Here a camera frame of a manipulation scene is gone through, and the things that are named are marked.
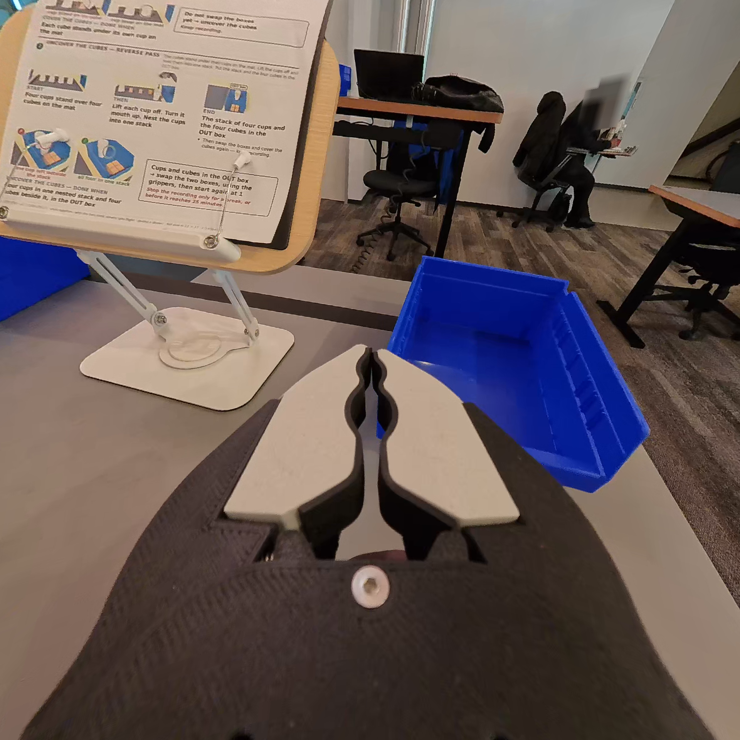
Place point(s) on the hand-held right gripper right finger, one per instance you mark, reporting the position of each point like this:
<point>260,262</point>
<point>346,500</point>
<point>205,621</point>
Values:
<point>445,451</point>

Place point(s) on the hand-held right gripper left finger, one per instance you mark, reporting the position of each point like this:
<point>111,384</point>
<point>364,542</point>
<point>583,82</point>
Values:
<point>300,439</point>

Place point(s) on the blue plastic bin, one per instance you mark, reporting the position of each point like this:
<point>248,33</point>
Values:
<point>497,358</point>
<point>29,277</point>

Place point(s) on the grey desk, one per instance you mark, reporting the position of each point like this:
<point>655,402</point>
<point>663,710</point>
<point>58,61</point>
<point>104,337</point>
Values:
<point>86,462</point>

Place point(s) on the wooden-edged office desk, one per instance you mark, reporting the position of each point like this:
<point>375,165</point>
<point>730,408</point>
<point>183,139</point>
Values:
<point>416,108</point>

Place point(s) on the black-legged side desk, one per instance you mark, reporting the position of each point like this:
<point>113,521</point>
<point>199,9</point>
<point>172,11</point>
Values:
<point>694,205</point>

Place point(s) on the empty blue plastic bin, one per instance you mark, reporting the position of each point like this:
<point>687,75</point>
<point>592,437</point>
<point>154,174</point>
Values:
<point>497,358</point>

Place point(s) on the wooden document stand white base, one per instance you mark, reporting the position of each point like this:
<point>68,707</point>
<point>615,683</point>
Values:
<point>191,370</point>

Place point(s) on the printed instruction sheet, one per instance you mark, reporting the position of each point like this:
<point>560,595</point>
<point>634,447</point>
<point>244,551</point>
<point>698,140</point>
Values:
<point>173,144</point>

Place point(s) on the office chair with black coat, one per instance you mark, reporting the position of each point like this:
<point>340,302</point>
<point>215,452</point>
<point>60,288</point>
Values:
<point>537,133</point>

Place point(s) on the black mesh office chair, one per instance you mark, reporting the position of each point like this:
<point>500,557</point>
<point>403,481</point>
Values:
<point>722,254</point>

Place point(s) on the black bag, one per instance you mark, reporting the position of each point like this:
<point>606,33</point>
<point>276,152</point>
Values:
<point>462,92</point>

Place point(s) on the small blue storage bin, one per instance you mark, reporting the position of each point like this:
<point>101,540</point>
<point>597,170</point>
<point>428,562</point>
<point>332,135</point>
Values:
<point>345,78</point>

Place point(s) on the black laptop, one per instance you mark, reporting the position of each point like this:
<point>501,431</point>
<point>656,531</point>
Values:
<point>388,72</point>

